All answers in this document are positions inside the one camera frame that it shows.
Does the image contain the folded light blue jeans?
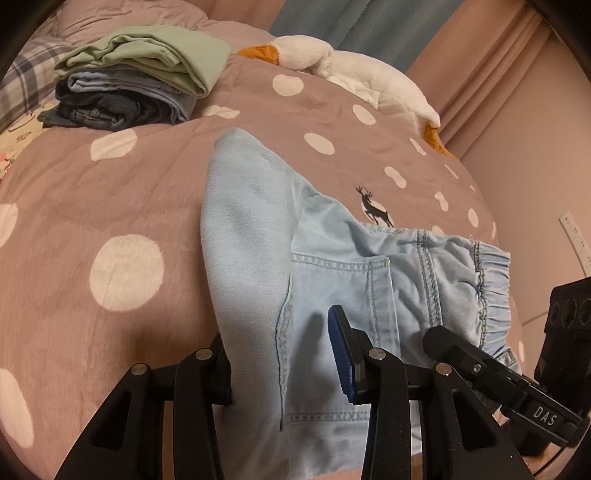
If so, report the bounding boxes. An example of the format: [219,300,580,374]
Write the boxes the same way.
[55,65,198,125]

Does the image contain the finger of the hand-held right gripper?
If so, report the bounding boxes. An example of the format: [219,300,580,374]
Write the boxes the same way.
[421,324,533,408]

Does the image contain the pink polka dot duvet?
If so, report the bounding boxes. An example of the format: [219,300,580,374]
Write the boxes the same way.
[0,48,528,480]

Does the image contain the folded dark jeans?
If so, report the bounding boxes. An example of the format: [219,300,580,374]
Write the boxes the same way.
[37,90,161,133]

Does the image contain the floral cloth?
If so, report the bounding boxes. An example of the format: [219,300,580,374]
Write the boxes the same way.
[0,110,52,186]

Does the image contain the pink curtain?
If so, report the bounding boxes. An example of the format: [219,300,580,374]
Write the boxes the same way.
[401,0,570,161]
[202,0,280,37]

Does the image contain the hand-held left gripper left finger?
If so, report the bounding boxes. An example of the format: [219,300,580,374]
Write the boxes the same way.
[54,332,234,480]

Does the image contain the folded green pants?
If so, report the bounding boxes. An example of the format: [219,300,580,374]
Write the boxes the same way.
[52,25,232,99]

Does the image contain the blue curtain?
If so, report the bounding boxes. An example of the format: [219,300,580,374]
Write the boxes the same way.
[270,0,445,75]

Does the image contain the light blue denim pants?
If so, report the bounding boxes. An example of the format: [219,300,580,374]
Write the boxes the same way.
[200,126,523,480]

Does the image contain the plaid pillow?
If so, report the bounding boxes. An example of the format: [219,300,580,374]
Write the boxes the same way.
[0,36,75,136]

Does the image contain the white wall power strip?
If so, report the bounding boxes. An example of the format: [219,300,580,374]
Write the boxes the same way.
[558,209,591,274]

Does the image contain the white goose plush toy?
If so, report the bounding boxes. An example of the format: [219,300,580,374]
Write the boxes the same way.
[237,34,459,161]

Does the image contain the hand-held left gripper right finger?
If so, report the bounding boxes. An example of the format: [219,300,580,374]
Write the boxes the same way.
[326,304,530,480]

